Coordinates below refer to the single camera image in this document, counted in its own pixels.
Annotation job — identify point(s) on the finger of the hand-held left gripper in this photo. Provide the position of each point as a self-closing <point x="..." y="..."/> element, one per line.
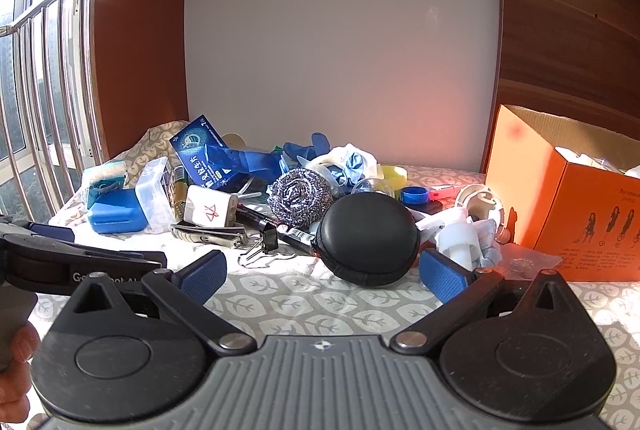
<point x="125" y="257"/>
<point x="50" y="231"/>

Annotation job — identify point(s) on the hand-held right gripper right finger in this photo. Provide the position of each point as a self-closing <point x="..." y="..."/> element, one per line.
<point x="445" y="277"/>

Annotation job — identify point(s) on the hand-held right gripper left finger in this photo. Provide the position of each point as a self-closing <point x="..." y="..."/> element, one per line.
<point x="202" y="277"/>

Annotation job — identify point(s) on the blue plastic case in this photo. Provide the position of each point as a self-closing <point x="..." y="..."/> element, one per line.
<point x="117" y="212"/>

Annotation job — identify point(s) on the orange cardboard box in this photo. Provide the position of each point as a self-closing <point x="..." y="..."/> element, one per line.
<point x="530" y="190"/>

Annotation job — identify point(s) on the steel wool scourer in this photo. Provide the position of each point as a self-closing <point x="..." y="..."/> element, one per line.
<point x="299" y="197"/>

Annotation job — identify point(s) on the person's left hand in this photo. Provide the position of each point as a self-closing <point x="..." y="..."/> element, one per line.
<point x="24" y="347"/>

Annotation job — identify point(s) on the white spray pump head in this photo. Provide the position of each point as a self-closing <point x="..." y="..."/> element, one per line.
<point x="457" y="240"/>

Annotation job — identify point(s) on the metal nail clipper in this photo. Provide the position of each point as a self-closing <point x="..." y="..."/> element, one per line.
<point x="207" y="236"/>

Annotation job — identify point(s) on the white box with red mark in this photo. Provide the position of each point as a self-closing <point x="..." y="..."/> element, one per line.
<point x="207" y="207"/>

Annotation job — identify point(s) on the black binder clip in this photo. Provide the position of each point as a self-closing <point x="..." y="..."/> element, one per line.
<point x="265" y="240"/>

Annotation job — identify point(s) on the clear plastic storage box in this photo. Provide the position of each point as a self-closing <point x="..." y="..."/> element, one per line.
<point x="152" y="190"/>

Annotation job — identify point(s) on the white and teal pouch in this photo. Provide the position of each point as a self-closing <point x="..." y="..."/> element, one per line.
<point x="102" y="172"/>

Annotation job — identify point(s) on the clear plastic wrapper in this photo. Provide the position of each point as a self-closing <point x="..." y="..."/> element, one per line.
<point x="527" y="262"/>

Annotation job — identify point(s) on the white round plastic hook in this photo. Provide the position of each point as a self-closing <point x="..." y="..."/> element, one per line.
<point x="477" y="200"/>

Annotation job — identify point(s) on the blue bottle cap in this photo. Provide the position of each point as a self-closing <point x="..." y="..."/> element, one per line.
<point x="415" y="196"/>

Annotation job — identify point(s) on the black round zip case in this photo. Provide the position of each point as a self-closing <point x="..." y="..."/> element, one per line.
<point x="367" y="235"/>

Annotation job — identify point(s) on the leaf printed bed sheet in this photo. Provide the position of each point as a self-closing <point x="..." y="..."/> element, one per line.
<point x="300" y="302"/>

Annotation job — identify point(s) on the black marker pen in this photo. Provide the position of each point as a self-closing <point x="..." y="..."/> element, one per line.
<point x="295" y="235"/>

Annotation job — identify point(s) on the metal window railing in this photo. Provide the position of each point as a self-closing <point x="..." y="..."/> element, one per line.
<point x="52" y="110"/>

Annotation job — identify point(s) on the dark blue printed box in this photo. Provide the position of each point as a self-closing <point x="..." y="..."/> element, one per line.
<point x="200" y="150"/>

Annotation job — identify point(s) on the white plastic bag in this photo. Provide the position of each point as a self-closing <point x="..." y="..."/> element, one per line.
<point x="357" y="158"/>

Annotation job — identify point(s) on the blue rubber glove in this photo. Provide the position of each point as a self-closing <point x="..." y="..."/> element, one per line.
<point x="305" y="149"/>

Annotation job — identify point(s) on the wooden headboard panel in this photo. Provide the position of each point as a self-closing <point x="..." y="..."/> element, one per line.
<point x="575" y="35"/>

